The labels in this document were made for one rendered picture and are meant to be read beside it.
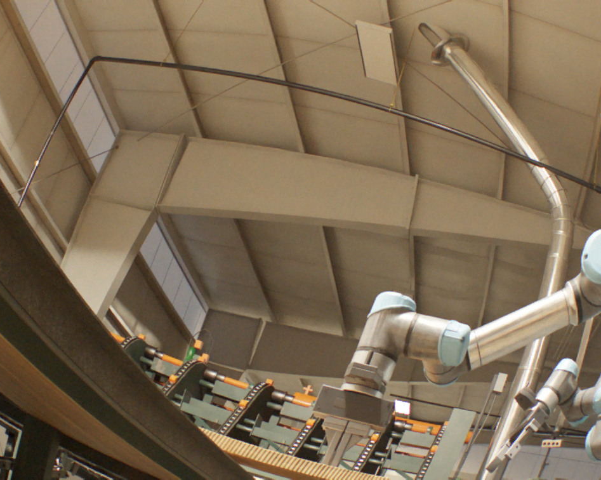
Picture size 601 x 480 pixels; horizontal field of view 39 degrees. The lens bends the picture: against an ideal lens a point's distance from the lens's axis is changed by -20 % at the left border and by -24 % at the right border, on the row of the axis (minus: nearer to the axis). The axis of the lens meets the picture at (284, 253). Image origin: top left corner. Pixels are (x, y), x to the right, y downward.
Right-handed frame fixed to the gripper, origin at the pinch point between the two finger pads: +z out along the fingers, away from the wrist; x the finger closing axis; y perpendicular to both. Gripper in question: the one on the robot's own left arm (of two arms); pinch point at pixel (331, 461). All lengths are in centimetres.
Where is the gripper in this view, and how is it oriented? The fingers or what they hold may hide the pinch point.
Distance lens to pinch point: 163.9
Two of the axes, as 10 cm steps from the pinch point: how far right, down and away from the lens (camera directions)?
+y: 1.2, 3.9, 9.1
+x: -9.3, -2.7, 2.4
